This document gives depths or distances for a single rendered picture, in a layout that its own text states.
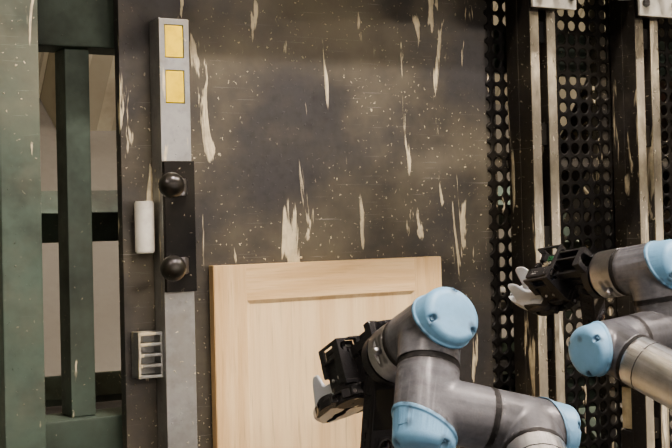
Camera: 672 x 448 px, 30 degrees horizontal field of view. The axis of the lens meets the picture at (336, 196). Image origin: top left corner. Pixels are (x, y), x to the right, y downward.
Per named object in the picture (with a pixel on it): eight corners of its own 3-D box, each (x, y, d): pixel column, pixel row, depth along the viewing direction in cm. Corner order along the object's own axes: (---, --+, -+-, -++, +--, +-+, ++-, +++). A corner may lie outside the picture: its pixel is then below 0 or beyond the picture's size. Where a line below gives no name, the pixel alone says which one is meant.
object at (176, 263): (170, 278, 193) (158, 282, 179) (169, 253, 193) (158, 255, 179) (195, 277, 193) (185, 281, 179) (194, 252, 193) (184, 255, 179)
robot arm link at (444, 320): (423, 337, 143) (428, 272, 147) (377, 369, 151) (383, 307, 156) (482, 356, 145) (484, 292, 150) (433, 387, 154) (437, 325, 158)
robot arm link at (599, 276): (645, 268, 198) (628, 308, 194) (622, 272, 202) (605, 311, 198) (617, 237, 196) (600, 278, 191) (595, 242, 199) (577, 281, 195)
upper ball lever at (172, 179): (168, 199, 193) (156, 198, 179) (168, 175, 193) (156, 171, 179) (193, 199, 193) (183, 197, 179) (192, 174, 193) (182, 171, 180)
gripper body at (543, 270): (535, 247, 208) (591, 236, 198) (565, 280, 211) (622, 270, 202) (518, 283, 204) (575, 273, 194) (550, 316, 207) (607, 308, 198)
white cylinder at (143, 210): (131, 201, 193) (132, 253, 193) (138, 201, 190) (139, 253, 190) (149, 201, 195) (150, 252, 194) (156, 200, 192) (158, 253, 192)
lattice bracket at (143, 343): (131, 377, 192) (139, 379, 190) (130, 331, 192) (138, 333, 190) (156, 375, 194) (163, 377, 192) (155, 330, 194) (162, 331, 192)
